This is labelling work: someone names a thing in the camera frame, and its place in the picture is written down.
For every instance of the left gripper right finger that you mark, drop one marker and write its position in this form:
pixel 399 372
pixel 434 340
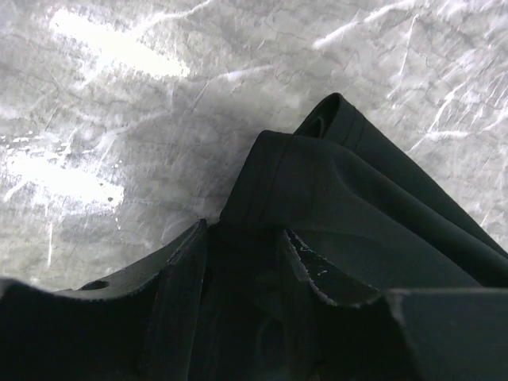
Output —
pixel 328 283

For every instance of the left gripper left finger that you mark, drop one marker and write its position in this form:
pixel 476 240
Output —
pixel 171 274

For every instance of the black t-shirt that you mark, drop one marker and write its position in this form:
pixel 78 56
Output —
pixel 357 200

